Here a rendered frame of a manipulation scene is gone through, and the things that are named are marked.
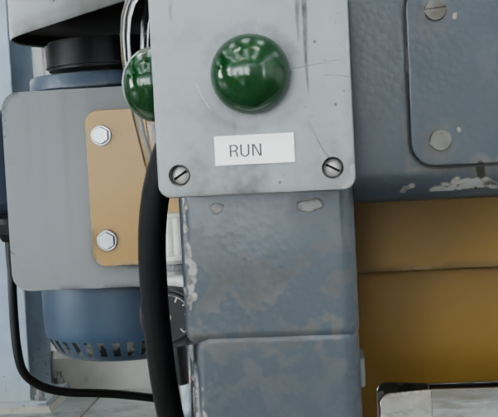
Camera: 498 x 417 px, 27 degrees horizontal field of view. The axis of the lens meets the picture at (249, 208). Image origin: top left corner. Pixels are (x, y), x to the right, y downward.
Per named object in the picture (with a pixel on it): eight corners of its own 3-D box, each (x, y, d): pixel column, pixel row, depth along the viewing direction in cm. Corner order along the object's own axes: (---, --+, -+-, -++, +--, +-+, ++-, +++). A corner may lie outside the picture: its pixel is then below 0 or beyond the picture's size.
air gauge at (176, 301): (139, 348, 64) (136, 289, 64) (145, 342, 66) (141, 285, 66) (198, 346, 64) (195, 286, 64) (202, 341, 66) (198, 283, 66)
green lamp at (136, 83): (117, 122, 40) (112, 44, 40) (131, 124, 43) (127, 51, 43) (182, 118, 40) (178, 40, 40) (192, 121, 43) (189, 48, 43)
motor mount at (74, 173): (7, 294, 83) (-6, 92, 83) (31, 284, 90) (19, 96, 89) (361, 280, 81) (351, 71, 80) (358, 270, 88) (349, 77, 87)
